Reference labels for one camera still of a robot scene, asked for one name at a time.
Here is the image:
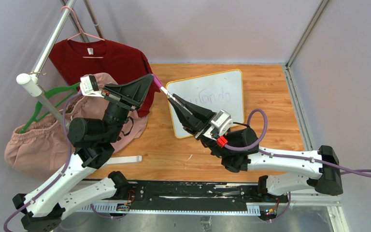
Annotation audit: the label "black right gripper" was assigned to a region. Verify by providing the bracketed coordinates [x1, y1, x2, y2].
[169, 95, 230, 159]

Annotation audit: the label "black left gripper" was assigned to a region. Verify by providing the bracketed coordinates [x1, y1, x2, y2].
[104, 74, 156, 143]

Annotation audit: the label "purple marker cap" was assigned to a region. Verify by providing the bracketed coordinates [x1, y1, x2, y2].
[152, 74, 163, 88]

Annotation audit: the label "white purple whiteboard marker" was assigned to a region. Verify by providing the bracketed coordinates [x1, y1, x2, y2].
[159, 86, 176, 101]

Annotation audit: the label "yellow-framed whiteboard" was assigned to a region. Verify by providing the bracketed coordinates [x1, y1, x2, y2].
[166, 69, 245, 123]

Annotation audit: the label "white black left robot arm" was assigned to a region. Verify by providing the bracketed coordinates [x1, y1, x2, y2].
[13, 73, 154, 232]

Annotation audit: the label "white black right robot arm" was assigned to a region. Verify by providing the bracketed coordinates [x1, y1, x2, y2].
[168, 94, 343, 202]

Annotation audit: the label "red t-shirt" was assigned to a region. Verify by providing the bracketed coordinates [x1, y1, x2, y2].
[48, 39, 161, 118]

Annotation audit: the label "pink clothes hanger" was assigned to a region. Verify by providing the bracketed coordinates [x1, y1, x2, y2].
[61, 6, 105, 43]

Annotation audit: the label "green clothes hanger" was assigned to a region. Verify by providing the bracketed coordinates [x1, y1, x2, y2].
[18, 82, 80, 134]

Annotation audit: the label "silver clothes rack pole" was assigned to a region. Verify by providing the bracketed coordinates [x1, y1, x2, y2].
[15, 0, 77, 126]

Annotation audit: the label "pink shorts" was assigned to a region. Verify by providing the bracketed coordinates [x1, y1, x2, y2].
[4, 72, 149, 181]

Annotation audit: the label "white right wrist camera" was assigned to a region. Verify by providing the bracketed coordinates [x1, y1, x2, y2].
[210, 110, 233, 138]

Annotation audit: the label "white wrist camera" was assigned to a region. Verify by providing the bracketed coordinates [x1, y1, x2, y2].
[79, 74, 103, 98]
[210, 110, 233, 138]

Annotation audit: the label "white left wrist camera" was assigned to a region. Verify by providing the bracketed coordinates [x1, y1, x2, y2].
[79, 74, 103, 98]

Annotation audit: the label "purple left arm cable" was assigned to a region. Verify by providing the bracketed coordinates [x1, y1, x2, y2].
[3, 91, 128, 232]

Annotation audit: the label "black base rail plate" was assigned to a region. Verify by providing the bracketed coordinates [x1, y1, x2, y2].
[110, 180, 288, 212]

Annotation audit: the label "grey aluminium frame post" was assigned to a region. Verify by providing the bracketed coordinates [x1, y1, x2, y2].
[285, 0, 330, 69]

